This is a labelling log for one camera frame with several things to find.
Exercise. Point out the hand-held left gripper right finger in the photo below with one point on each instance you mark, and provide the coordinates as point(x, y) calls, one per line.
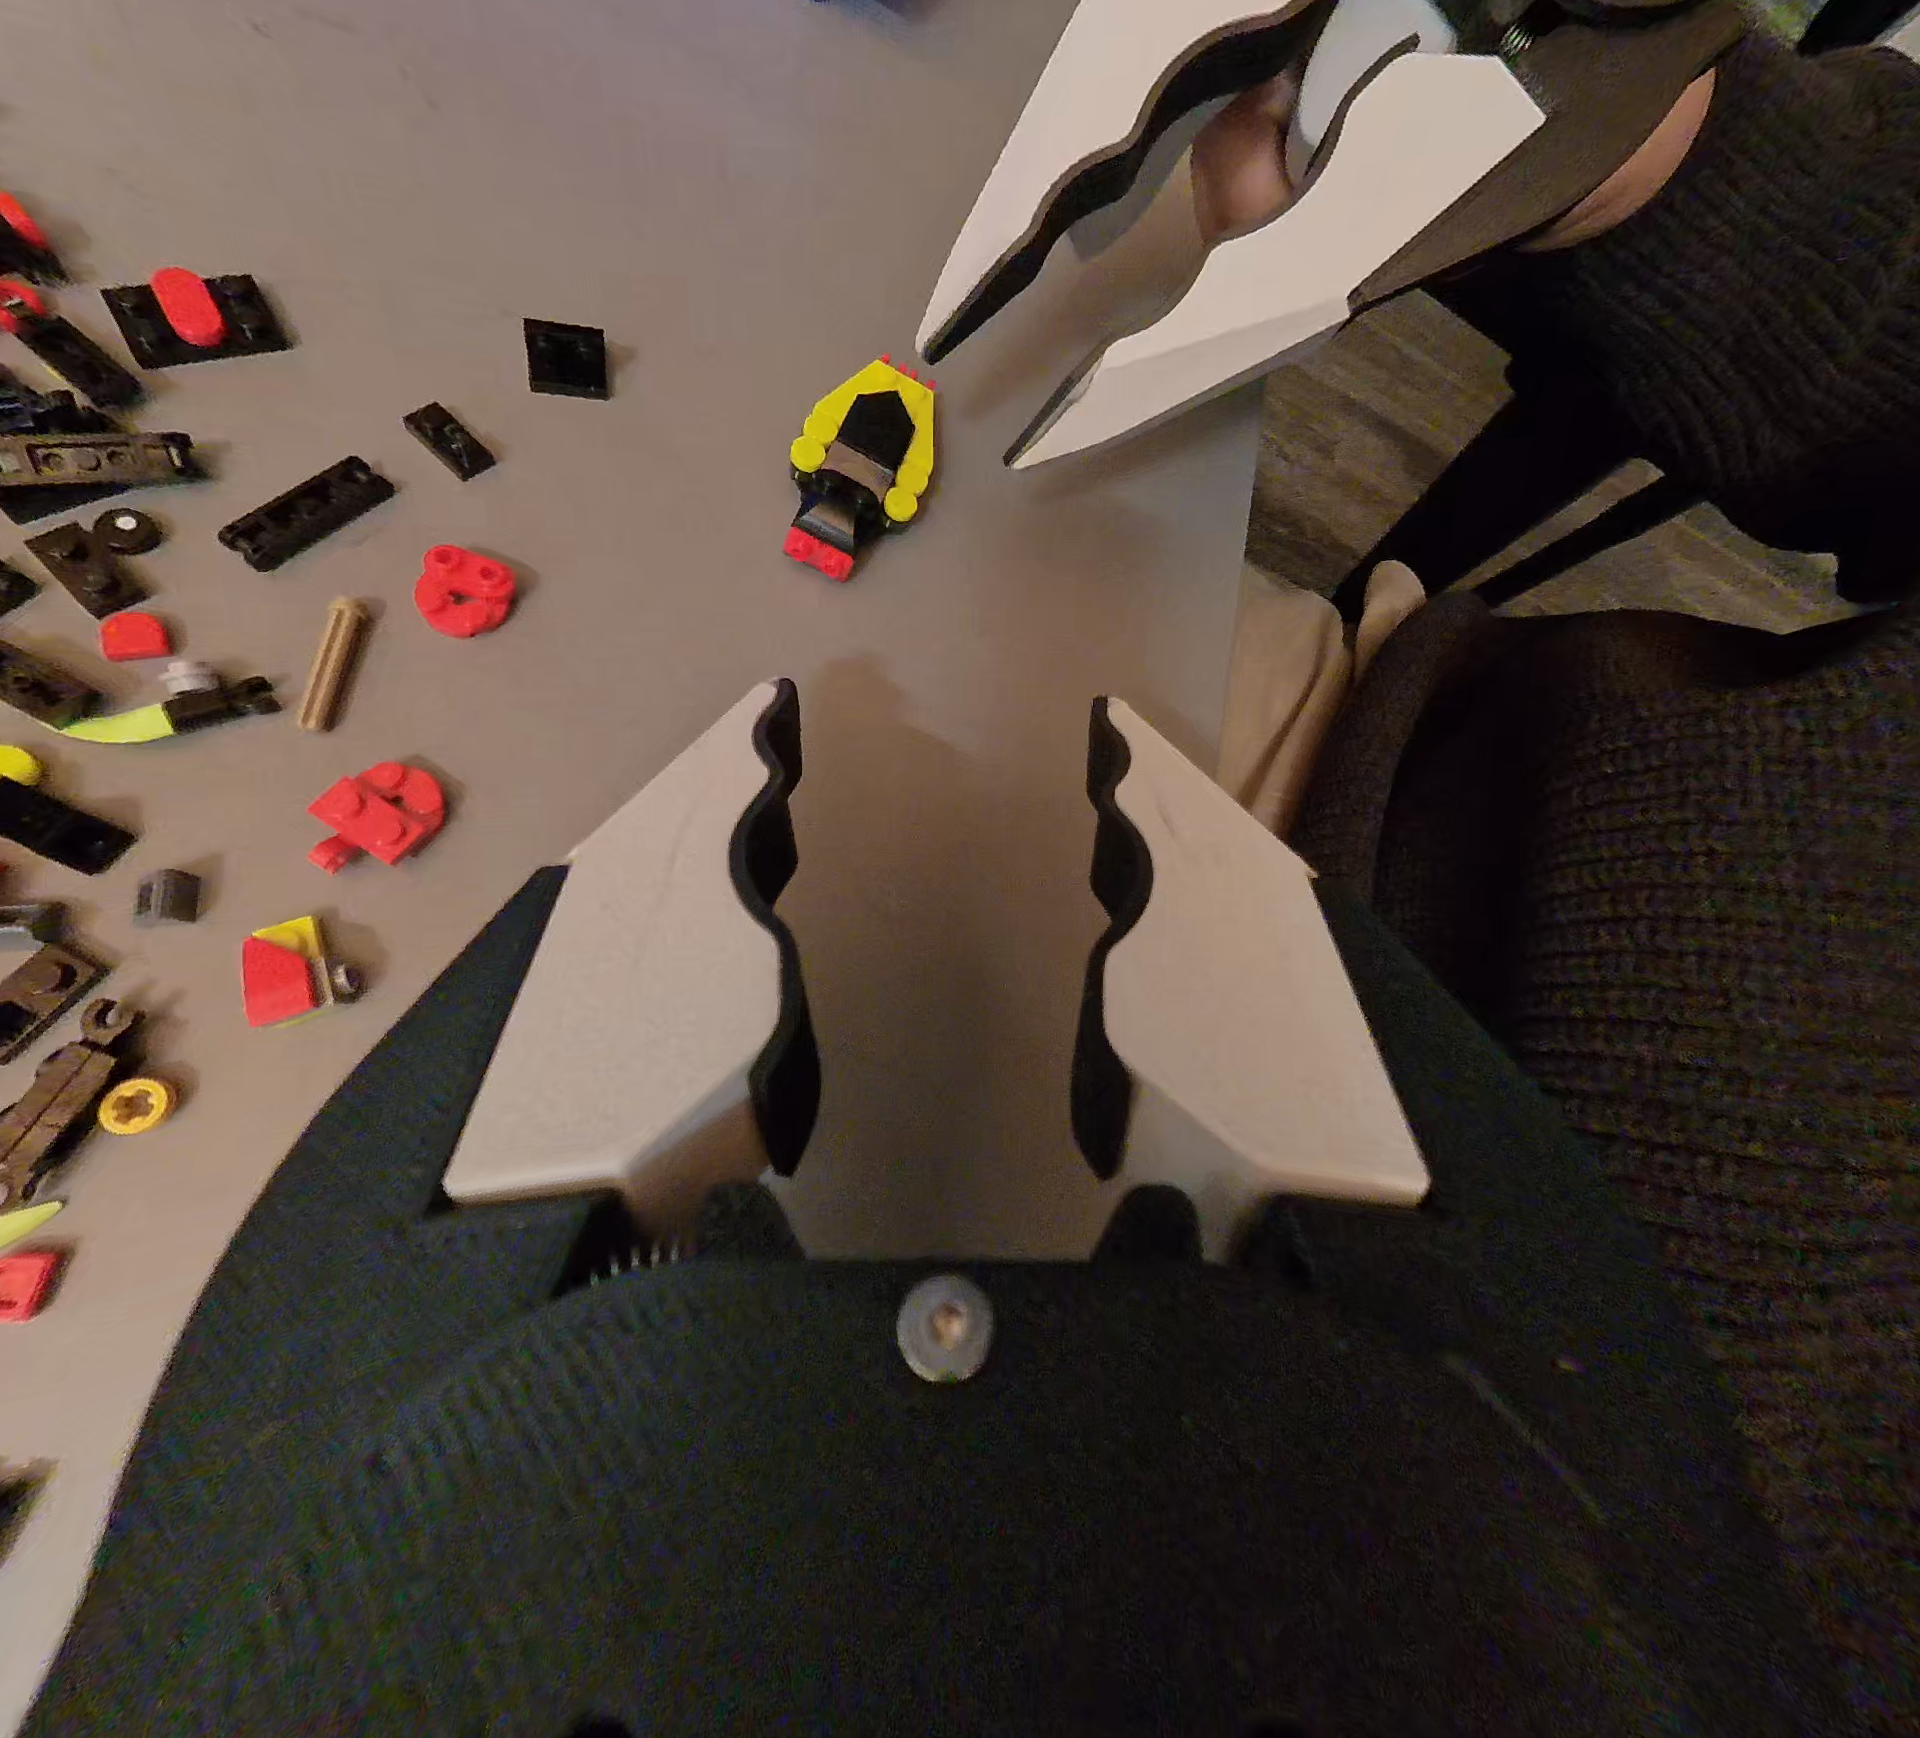
point(1244, 1018)

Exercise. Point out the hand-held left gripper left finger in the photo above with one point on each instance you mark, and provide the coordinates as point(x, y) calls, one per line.
point(629, 988)

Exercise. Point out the yellow black red lego model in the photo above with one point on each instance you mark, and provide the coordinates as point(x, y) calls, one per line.
point(870, 449)

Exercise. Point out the person's right forearm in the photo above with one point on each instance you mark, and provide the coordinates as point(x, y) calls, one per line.
point(1799, 312)

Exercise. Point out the red lego hinge plate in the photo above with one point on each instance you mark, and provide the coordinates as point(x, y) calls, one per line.
point(377, 816)

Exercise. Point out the red yellow lego wedge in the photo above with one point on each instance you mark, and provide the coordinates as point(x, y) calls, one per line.
point(284, 969)

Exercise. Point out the red round lego part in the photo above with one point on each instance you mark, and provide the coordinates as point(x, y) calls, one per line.
point(465, 590)

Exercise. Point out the tan lego axle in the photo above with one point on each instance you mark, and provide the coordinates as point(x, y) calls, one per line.
point(331, 662)

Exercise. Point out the long black lego plate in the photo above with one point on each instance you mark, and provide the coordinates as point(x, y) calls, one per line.
point(305, 512)

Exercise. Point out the small black lego plate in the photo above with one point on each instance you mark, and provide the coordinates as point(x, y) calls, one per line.
point(446, 440)

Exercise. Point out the black square lego plate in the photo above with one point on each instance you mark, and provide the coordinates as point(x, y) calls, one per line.
point(565, 359)

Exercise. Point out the pile of loose lego pieces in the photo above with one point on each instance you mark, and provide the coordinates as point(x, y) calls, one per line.
point(89, 461)

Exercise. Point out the person's right hand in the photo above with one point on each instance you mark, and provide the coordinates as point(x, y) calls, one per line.
point(1237, 171)

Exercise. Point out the person's beige trouser leg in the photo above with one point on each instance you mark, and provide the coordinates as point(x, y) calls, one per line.
point(1289, 704)

